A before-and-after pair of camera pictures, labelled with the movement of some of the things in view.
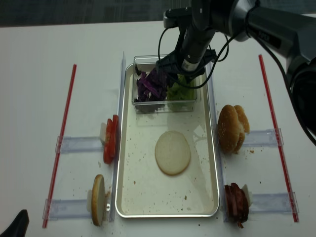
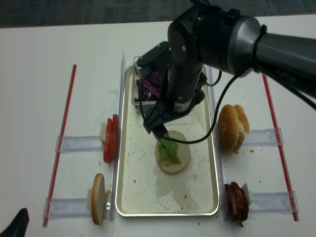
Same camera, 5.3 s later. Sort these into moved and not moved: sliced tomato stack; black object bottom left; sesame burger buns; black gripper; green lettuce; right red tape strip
Moved: black gripper; green lettuce
Not moved: sliced tomato stack; black object bottom left; right red tape strip; sesame burger buns
